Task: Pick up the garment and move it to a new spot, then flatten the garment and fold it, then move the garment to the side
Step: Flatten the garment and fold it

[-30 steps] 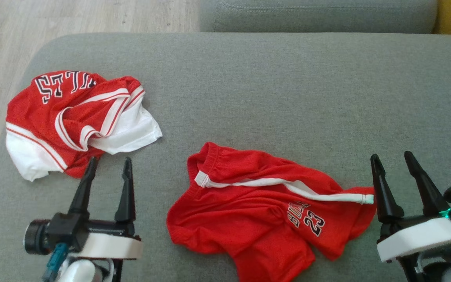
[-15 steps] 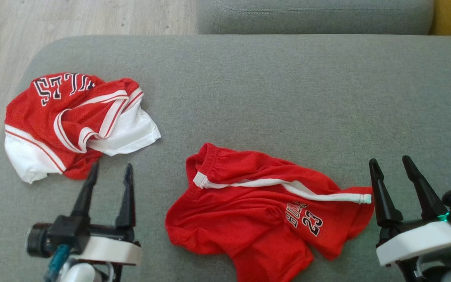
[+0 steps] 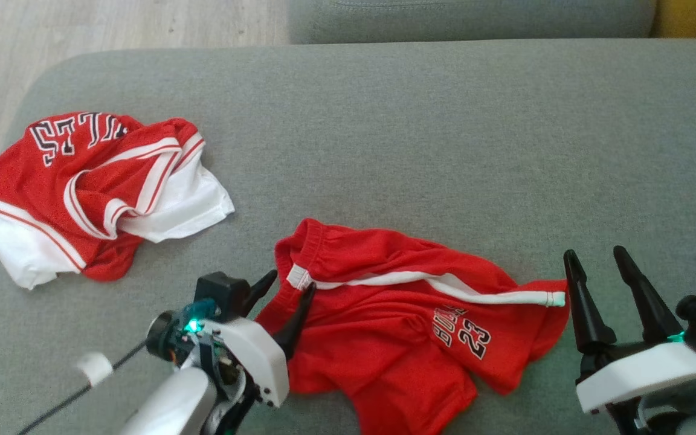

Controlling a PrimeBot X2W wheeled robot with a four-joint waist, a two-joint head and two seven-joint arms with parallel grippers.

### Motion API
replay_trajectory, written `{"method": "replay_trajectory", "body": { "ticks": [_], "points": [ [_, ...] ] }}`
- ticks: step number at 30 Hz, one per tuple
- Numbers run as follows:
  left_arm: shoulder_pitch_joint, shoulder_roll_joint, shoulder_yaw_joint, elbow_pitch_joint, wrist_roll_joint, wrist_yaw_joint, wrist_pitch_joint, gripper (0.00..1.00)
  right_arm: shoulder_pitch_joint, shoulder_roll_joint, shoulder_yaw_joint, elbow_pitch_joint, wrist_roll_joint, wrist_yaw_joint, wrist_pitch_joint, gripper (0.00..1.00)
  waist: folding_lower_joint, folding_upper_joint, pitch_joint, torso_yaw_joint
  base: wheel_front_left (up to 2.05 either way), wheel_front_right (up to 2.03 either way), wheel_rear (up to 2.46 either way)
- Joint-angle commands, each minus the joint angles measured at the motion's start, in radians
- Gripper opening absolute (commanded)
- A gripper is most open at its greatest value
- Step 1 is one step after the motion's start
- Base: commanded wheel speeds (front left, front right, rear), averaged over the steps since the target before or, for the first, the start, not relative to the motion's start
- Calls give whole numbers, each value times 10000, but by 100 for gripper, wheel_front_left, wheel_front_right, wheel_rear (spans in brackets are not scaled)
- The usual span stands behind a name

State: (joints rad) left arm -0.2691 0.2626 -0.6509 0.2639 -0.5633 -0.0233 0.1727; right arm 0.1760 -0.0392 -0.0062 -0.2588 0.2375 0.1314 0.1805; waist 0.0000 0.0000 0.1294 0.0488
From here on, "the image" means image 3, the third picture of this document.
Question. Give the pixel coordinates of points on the large grey sofa seat cushion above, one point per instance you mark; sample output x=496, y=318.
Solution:
x=414, y=133

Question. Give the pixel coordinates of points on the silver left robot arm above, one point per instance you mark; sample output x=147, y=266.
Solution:
x=170, y=402

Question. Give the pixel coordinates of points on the red basketball shorts number 23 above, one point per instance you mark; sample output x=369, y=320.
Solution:
x=384, y=326

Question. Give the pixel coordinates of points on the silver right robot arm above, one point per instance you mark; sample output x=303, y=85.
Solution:
x=686, y=417

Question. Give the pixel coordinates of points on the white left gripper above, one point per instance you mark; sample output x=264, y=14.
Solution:
x=257, y=356

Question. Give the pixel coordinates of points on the yellow sofa backrest cushion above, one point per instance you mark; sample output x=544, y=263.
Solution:
x=695, y=17

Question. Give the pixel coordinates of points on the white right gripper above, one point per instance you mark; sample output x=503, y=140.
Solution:
x=644, y=371

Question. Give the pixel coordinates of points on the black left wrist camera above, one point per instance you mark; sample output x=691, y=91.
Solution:
x=221, y=291

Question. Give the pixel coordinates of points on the red and white basketball jersey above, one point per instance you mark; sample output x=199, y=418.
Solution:
x=40, y=199

